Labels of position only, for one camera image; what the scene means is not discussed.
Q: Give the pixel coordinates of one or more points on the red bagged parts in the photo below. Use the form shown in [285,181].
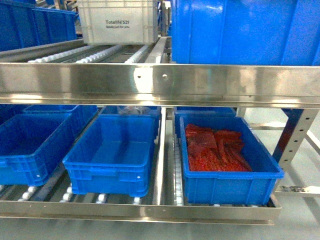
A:
[215,150]

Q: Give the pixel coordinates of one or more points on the blue plastic bin front middle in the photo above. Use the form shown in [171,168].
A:
[113,156]

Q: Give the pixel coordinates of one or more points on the blue plastic bin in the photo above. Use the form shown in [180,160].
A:
[32,146]
[227,187]
[113,156]

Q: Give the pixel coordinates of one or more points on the blue plastic bin front right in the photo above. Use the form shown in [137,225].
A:
[227,187]

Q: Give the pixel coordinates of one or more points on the stainless steel flow rack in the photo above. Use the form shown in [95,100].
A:
[161,84]

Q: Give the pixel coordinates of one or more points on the grey Totelife plastic crate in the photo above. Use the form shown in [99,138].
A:
[118,22]

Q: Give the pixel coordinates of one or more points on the blue plastic bin front left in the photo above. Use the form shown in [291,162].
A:
[32,146]

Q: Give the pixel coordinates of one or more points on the large blue crate upper right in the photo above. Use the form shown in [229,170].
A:
[246,32]

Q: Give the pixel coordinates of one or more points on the large blue crate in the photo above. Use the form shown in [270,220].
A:
[23,25]
[246,32]

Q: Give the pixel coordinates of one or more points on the large blue crate upper left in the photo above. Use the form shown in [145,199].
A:
[23,25]

